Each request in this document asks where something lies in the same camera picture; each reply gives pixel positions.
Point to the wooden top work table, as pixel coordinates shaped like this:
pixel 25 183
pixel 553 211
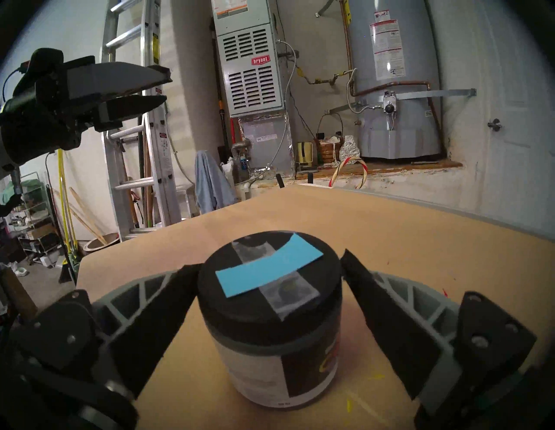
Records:
pixel 433 242

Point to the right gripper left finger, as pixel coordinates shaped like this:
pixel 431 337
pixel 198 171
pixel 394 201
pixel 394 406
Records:
pixel 143 329

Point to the white paint jar dark label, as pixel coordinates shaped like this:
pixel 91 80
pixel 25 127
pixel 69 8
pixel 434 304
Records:
pixel 256 372

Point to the wooden platform board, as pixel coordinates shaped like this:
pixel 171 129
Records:
pixel 412 167

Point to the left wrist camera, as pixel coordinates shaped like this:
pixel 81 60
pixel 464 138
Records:
pixel 43 65

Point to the grey Bryant furnace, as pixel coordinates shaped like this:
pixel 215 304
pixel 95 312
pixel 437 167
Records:
pixel 251 86

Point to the brass gas pipe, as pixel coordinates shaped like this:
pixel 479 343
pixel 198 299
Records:
pixel 321 80

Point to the white PVC pipe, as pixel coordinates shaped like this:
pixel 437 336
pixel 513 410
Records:
pixel 243 193

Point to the grey water heater tank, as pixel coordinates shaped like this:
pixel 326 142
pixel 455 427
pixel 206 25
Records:
pixel 412 121

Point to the striped candy cane decoration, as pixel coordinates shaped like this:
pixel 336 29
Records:
pixel 365 173

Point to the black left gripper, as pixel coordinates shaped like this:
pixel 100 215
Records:
pixel 39 125

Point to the aluminium ladder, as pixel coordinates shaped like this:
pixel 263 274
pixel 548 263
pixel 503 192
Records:
pixel 160 143

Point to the blue hanging towel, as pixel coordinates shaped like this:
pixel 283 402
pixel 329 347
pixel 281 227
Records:
pixel 212 182

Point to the silver door knob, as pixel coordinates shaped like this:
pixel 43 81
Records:
pixel 494 125

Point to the crumpled foil bundle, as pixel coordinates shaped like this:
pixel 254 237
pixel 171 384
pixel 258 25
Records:
pixel 349 149

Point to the black jar lid blue tape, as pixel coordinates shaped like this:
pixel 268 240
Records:
pixel 269 312

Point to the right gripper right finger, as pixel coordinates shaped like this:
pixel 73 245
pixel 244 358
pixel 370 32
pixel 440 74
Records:
pixel 403 329

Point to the yellow kettle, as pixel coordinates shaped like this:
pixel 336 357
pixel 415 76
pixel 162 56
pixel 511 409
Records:
pixel 305 154

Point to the white panel door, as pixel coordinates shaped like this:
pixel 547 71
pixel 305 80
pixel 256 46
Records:
pixel 520 151

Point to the round tan basin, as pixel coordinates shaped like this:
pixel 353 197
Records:
pixel 102 242

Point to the cluttered metal storage rack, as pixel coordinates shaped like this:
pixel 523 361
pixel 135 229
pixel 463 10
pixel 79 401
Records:
pixel 34 225

